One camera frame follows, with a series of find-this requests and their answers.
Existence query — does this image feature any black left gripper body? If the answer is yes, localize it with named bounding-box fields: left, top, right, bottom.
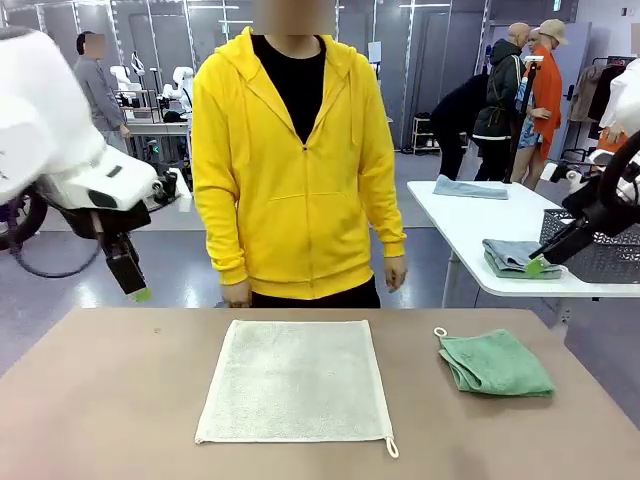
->
left=63, top=198, right=153, bottom=265

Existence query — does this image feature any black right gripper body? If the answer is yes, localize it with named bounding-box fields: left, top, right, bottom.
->
left=560, top=178, right=621, bottom=237

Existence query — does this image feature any green terry towel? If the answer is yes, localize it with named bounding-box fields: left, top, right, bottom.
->
left=432, top=326, right=557, bottom=400

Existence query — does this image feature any cream white terry towel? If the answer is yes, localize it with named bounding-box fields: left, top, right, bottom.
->
left=193, top=318, right=401, bottom=460

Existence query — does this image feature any person's left forearm yellow sleeve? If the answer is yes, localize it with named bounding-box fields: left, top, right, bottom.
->
left=362, top=179, right=407, bottom=259

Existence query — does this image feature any person's right forearm yellow sleeve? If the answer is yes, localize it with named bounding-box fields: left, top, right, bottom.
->
left=203, top=194, right=251, bottom=290

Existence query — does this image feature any grey plastic lattice basket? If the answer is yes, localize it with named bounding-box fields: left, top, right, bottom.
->
left=542, top=208, right=640, bottom=285

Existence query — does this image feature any person's right hand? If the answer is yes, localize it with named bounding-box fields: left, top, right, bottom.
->
left=221, top=280, right=252, bottom=309

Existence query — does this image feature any person's left hand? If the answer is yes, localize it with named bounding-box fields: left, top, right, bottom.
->
left=383, top=253, right=409, bottom=294

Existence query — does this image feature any grey-blue terry towel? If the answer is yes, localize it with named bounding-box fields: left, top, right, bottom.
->
left=481, top=238, right=567, bottom=280

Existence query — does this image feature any grey workbench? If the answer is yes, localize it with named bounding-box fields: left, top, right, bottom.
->
left=122, top=119, right=194, bottom=156

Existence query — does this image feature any clothes rack with coats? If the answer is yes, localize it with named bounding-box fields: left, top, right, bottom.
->
left=569, top=55, right=631, bottom=151

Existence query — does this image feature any light blue towel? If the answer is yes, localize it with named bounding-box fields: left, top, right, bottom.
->
left=432, top=174, right=510, bottom=201

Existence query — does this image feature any mannequin with orange trousers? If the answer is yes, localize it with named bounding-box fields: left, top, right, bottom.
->
left=597, top=58, right=640, bottom=151

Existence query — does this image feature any white side table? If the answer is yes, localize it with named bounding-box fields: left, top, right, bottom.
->
left=406, top=178, right=640, bottom=329

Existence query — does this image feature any mannequin in orange top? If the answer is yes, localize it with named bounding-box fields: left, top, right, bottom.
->
left=510, top=18, right=567, bottom=191

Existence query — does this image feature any person in grey shirt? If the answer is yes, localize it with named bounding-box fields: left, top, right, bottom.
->
left=73, top=32, right=131, bottom=146

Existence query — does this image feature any mannequin in dark jacket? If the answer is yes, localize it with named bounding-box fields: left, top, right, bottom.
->
left=472, top=22, right=532, bottom=184

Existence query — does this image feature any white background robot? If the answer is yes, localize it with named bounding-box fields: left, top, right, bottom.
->
left=160, top=67, right=196, bottom=114
left=109, top=51, right=147, bottom=109

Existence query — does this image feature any person dressed in black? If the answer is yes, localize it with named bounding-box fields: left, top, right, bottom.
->
left=429, top=73, right=494, bottom=182

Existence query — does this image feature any black tripod with white head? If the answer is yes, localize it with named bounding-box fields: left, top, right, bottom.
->
left=507, top=54, right=546, bottom=184

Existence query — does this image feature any white shoe rack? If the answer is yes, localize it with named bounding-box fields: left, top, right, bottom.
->
left=412, top=114, right=444, bottom=156

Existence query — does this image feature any person in yellow hoodie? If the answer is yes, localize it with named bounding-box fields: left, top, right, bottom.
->
left=191, top=0, right=407, bottom=310

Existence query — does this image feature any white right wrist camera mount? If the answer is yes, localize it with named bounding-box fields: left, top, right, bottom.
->
left=542, top=149, right=611, bottom=185

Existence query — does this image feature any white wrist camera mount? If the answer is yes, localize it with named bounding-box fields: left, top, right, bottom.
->
left=149, top=167, right=194, bottom=205
left=542, top=149, right=611, bottom=185

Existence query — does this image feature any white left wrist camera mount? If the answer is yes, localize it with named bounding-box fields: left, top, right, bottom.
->
left=149, top=167, right=194, bottom=205

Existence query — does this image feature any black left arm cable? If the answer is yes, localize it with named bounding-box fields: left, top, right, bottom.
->
left=0, top=184, right=104, bottom=280

